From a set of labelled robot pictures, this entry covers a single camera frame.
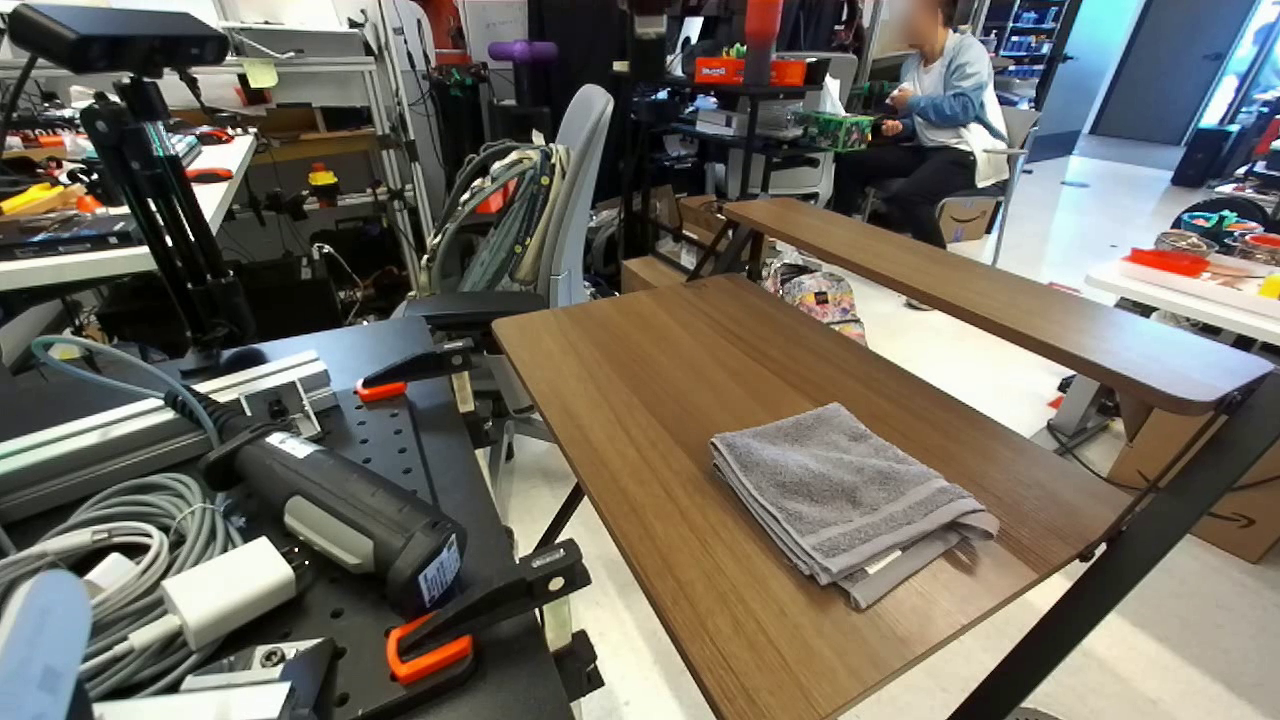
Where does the grey towel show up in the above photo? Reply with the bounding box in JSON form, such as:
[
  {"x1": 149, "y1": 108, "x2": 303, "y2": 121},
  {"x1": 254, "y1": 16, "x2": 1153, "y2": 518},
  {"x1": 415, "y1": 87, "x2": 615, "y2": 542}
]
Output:
[{"x1": 710, "y1": 401, "x2": 1004, "y2": 617}]

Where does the black metal table leg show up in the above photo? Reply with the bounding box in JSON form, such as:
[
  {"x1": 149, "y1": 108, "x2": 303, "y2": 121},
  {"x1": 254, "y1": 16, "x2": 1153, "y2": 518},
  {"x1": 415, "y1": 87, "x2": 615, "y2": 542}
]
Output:
[{"x1": 948, "y1": 373, "x2": 1280, "y2": 720}]

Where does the patterned fabric bag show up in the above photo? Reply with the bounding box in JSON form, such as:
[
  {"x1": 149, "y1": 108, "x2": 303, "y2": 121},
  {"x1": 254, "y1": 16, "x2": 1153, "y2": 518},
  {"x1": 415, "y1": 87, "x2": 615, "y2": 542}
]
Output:
[{"x1": 767, "y1": 256, "x2": 874, "y2": 348}]

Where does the aluminium extrusion rail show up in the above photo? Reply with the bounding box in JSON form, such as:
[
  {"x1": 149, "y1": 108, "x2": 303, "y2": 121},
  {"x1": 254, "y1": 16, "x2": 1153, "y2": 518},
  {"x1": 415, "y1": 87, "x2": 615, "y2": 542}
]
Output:
[{"x1": 0, "y1": 348, "x2": 339, "y2": 528}]

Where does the black bar clamp orange tip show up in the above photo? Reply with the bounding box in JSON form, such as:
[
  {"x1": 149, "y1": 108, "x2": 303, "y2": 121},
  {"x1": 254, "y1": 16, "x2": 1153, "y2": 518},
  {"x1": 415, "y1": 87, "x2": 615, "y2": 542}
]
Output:
[{"x1": 351, "y1": 336, "x2": 491, "y2": 410}]

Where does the grey cable bundle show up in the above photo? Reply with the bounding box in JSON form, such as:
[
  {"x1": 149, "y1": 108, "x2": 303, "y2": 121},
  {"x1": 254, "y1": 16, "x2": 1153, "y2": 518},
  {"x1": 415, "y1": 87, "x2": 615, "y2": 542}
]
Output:
[{"x1": 0, "y1": 467, "x2": 254, "y2": 699}]

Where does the green box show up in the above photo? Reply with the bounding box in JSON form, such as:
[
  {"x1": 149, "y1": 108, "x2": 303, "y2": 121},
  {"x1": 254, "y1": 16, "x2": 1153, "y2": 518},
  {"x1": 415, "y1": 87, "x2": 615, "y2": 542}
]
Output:
[{"x1": 797, "y1": 108, "x2": 880, "y2": 154}]

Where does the grey office chair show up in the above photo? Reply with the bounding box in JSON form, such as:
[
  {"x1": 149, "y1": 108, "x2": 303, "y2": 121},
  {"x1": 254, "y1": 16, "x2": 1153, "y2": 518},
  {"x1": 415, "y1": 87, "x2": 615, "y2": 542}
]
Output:
[{"x1": 398, "y1": 80, "x2": 622, "y2": 327}]

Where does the cardboard box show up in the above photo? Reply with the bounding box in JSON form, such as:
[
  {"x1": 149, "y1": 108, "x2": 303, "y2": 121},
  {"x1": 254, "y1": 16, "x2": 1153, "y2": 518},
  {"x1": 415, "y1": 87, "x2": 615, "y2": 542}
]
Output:
[{"x1": 1103, "y1": 395, "x2": 1280, "y2": 569}]

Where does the black camera box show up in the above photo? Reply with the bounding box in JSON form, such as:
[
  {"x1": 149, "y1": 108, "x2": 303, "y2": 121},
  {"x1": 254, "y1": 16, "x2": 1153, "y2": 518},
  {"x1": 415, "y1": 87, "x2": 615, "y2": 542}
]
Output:
[{"x1": 6, "y1": 0, "x2": 233, "y2": 80}]

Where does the red flat tray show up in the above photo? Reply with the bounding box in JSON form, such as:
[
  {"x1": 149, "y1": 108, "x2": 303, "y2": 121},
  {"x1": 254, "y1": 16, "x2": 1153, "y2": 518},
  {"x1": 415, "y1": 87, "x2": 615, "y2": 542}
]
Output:
[{"x1": 1123, "y1": 243, "x2": 1218, "y2": 281}]

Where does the white side table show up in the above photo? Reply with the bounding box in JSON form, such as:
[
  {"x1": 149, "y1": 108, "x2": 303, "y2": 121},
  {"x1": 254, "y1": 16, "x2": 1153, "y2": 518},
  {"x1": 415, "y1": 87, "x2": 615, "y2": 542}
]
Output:
[{"x1": 1083, "y1": 250, "x2": 1280, "y2": 352}]

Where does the long wooden shelf board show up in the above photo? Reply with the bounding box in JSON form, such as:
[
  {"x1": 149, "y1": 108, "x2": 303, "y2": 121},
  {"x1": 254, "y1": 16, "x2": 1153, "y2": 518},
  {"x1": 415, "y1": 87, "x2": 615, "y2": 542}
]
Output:
[{"x1": 720, "y1": 196, "x2": 1280, "y2": 419}]

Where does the white power adapter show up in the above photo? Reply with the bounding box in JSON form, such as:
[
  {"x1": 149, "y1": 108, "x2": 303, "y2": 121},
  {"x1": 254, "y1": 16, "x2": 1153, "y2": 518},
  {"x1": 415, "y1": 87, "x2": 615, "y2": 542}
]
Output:
[{"x1": 162, "y1": 530, "x2": 302, "y2": 657}]

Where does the white workbench with clutter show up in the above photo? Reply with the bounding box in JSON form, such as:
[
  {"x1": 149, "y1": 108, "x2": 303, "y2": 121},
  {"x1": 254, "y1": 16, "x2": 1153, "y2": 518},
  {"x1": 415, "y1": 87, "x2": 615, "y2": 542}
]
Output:
[{"x1": 0, "y1": 126, "x2": 259, "y2": 297}]

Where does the yellow tool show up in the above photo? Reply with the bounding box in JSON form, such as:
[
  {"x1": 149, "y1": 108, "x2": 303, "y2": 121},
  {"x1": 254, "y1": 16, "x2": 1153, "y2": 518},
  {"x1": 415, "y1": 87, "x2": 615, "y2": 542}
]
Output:
[{"x1": 0, "y1": 180, "x2": 101, "y2": 224}]

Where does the pale blue rounded robot cover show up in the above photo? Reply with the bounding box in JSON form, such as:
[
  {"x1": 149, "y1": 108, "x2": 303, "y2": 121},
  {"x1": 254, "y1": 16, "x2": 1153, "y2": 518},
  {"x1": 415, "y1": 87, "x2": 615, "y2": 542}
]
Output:
[{"x1": 0, "y1": 569, "x2": 98, "y2": 720}]

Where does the black grey handheld tool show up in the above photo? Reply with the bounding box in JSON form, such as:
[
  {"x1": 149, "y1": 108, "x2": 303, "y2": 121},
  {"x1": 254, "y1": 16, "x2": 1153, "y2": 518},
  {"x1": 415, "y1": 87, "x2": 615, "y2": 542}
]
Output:
[{"x1": 237, "y1": 427, "x2": 467, "y2": 620}]

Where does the seated person in blue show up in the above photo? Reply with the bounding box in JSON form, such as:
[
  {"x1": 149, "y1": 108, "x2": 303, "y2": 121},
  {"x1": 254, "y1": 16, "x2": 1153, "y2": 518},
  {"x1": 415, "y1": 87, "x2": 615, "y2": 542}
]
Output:
[{"x1": 827, "y1": 0, "x2": 1016, "y2": 246}]

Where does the orange storage box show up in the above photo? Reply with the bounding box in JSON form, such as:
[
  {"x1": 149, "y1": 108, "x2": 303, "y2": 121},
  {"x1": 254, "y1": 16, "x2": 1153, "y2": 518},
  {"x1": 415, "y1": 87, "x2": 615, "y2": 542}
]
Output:
[{"x1": 688, "y1": 52, "x2": 817, "y2": 96}]

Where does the black camera stand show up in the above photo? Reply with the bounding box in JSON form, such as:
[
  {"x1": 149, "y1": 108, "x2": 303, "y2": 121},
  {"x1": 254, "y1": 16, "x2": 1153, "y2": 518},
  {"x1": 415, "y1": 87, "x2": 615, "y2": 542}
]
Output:
[{"x1": 75, "y1": 71, "x2": 259, "y2": 361}]

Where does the black clamp orange handle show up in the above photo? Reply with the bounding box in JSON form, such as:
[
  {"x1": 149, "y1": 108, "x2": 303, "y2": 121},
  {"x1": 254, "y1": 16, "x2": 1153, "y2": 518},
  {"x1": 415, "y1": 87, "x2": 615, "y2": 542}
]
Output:
[{"x1": 383, "y1": 534, "x2": 596, "y2": 692}]

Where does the purple cushion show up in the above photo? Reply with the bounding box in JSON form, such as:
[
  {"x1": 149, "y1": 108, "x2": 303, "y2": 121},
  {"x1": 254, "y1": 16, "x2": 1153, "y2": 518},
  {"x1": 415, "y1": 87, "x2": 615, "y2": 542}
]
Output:
[{"x1": 486, "y1": 35, "x2": 563, "y2": 66}]

